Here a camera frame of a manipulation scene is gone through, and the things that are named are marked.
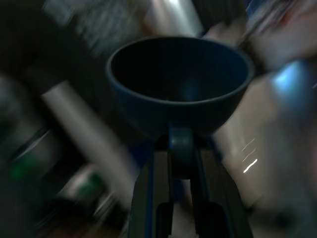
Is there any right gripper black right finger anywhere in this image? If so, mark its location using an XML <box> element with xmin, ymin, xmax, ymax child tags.
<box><xmin>190</xmin><ymin>144</ymin><xmax>251</xmax><ymax>238</ymax></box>

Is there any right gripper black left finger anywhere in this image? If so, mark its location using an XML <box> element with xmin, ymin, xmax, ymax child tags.
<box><xmin>128</xmin><ymin>146</ymin><xmax>174</xmax><ymax>238</ymax></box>

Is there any dark blue bowl with handle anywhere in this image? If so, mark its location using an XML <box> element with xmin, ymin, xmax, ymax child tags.
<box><xmin>106</xmin><ymin>36</ymin><xmax>255</xmax><ymax>179</ymax></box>

